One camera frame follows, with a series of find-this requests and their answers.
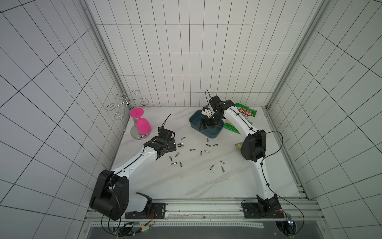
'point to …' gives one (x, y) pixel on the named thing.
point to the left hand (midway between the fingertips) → (165, 148)
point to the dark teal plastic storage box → (196, 118)
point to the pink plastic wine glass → (143, 126)
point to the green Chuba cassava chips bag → (245, 110)
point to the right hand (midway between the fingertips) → (200, 127)
